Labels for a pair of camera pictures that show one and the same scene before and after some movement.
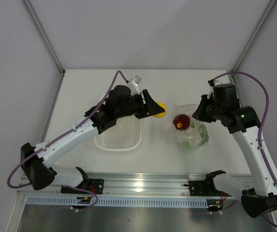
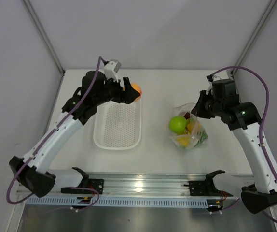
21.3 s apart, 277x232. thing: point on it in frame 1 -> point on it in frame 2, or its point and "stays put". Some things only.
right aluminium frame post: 270,7 stays put
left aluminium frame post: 36,21 stays put
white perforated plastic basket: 126,134 stays put
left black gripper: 151,107 -> 128,95
